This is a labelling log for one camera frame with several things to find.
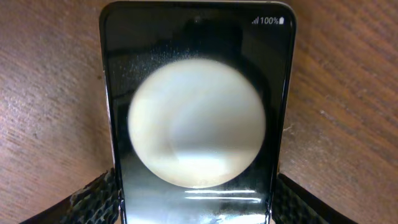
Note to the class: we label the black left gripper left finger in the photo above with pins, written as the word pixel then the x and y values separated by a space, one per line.
pixel 96 203

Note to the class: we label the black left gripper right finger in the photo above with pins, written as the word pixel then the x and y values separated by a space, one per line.
pixel 291 203

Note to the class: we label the black smartphone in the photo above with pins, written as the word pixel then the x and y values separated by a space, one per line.
pixel 196 94

